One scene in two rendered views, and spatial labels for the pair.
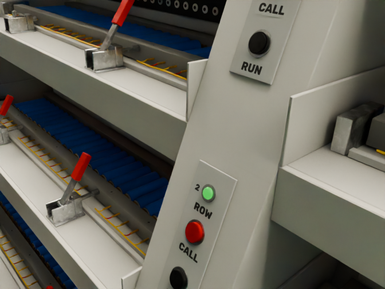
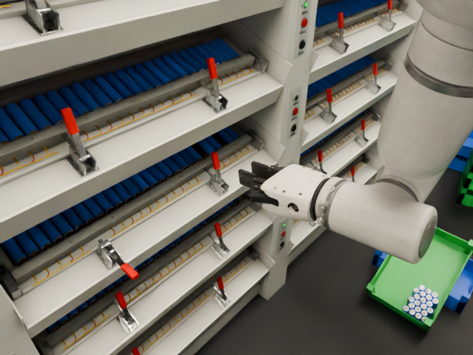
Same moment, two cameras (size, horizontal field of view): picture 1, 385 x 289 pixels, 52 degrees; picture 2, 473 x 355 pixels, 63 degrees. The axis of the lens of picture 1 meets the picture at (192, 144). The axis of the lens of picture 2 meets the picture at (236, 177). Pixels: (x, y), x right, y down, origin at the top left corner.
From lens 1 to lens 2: 1.00 m
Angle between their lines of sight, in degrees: 83
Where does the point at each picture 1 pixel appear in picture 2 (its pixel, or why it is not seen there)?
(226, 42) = (284, 134)
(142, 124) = not seen: hidden behind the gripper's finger
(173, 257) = not seen: hidden behind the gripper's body
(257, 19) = (291, 122)
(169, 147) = not seen: hidden behind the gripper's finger
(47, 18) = (99, 230)
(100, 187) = (208, 230)
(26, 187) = (193, 277)
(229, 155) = (291, 156)
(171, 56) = (224, 155)
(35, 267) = (180, 307)
